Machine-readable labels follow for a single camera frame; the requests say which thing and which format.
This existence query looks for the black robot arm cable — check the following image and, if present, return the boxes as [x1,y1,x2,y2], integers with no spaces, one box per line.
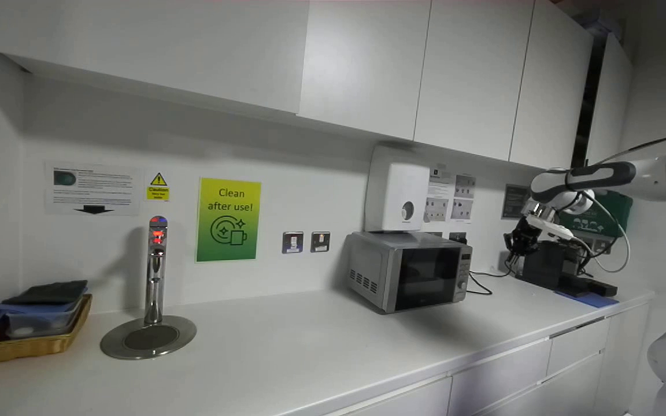
[562,128,666,277]

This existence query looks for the blue cloth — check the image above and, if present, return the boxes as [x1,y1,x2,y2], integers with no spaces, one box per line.
[0,295,88,339]

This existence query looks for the small white paper notice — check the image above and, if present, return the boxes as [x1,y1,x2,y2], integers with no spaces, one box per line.
[427,165,453,188]

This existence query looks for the white wall cabinet door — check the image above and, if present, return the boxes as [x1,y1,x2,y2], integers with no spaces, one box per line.
[0,0,313,119]
[508,0,597,175]
[412,0,536,165]
[582,32,636,168]
[299,0,435,143]

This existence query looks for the black microwave power cable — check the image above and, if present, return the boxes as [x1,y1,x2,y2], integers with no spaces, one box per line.
[468,271,496,300]

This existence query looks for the white base cabinet front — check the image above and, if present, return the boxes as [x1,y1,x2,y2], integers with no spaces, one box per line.
[323,375,453,416]
[447,335,552,416]
[602,299,654,416]
[545,353,610,416]

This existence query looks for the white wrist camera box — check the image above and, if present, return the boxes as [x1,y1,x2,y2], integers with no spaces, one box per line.
[522,214,576,247]

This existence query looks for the black folded cloth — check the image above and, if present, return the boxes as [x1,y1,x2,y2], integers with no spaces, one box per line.
[2,277,89,307]

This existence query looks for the round steel drain plate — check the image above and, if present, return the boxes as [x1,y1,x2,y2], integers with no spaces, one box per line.
[98,313,198,364]

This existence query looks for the white drawer front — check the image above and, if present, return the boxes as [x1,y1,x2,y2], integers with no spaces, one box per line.
[545,316,610,380]

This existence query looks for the grey wall socket plate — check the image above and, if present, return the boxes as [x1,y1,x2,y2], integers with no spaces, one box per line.
[496,250,520,277]

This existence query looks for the chrome water tap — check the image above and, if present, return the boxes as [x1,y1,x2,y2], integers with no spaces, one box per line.
[140,213,170,328]

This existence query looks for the yellow tray with cloths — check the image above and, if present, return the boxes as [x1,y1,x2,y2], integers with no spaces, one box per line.
[0,291,94,365]

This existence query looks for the yellow warning sticker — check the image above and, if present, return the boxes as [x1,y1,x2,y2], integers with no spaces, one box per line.
[146,172,174,204]

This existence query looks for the green yellow cleaning poster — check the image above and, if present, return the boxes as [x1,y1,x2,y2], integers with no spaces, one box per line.
[195,175,264,263]

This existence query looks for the black flat device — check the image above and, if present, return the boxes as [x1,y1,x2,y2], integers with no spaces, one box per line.
[574,277,619,300]

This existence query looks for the paper sheet with pictures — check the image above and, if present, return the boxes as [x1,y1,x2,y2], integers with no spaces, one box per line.
[421,194,451,224]
[451,196,478,224]
[453,173,478,199]

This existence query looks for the silver microwave oven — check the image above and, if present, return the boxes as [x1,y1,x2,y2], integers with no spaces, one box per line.
[344,229,477,315]

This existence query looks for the white wall dispenser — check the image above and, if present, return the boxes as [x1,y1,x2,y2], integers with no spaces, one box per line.
[364,160,433,234]

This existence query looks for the blue mat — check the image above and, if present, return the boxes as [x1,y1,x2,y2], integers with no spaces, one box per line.
[568,290,623,313]

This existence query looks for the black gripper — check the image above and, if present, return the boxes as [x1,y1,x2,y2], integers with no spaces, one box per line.
[501,210,565,262]

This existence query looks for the white notice sign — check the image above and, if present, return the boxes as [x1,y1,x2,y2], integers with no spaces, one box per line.
[43,165,138,214]

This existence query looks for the dark framed wall sign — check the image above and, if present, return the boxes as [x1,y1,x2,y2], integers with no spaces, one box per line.
[500,182,531,221]

